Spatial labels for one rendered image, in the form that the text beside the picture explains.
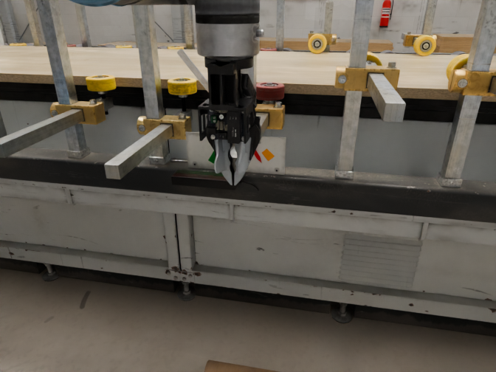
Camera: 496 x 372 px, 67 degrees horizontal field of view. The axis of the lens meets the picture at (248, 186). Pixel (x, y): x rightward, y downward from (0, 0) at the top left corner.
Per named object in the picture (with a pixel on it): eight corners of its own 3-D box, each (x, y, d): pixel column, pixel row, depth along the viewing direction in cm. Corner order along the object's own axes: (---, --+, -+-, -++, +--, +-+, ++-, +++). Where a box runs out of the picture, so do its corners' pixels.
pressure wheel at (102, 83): (124, 114, 114) (118, 75, 109) (97, 119, 109) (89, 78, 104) (114, 109, 120) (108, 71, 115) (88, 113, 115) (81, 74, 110)
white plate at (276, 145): (284, 175, 97) (286, 138, 93) (187, 167, 101) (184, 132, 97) (284, 174, 97) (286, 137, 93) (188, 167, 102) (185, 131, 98)
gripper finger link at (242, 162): (226, 196, 61) (225, 142, 57) (235, 181, 67) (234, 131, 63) (246, 198, 61) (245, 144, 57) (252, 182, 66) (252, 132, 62)
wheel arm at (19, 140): (7, 162, 77) (1, 142, 75) (-8, 160, 78) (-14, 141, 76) (114, 109, 116) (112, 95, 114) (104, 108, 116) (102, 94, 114)
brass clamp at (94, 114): (95, 125, 101) (91, 106, 99) (50, 122, 103) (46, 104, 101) (107, 119, 106) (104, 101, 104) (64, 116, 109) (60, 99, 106)
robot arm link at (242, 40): (206, 21, 58) (268, 21, 56) (207, 54, 60) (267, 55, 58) (186, 23, 50) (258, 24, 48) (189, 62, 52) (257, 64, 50)
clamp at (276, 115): (282, 130, 92) (283, 109, 90) (228, 127, 94) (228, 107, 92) (284, 123, 97) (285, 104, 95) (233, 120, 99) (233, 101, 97)
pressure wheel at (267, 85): (281, 130, 100) (283, 85, 95) (251, 128, 101) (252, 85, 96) (284, 122, 107) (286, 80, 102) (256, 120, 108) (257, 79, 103)
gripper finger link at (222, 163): (208, 195, 62) (205, 141, 58) (218, 180, 67) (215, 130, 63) (226, 196, 61) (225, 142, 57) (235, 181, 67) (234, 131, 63)
